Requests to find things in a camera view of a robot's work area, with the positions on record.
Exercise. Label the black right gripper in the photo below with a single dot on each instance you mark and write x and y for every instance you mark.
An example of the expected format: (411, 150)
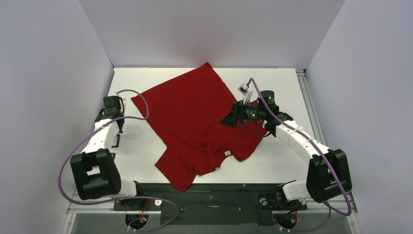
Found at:
(238, 113)

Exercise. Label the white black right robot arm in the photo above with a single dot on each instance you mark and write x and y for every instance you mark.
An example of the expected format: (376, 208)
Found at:
(328, 173)

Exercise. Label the red t-shirt garment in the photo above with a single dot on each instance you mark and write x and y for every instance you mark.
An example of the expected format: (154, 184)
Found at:
(185, 112)

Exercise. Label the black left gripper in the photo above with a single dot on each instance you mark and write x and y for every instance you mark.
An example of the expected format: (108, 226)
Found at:
(121, 130)

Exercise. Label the right side aluminium rail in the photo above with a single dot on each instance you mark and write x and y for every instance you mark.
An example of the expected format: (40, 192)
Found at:
(313, 116)

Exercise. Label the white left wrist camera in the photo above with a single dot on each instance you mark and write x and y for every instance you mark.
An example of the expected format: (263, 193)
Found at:
(123, 103)

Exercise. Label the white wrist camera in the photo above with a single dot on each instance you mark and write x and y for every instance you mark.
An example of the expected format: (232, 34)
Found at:
(123, 103)
(247, 93)

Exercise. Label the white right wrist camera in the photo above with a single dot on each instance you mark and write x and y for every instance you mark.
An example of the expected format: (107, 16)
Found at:
(247, 93)

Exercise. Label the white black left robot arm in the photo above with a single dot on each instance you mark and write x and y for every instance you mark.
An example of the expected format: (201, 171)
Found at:
(94, 170)

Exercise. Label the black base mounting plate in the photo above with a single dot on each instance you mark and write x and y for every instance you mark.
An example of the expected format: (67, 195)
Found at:
(212, 204)

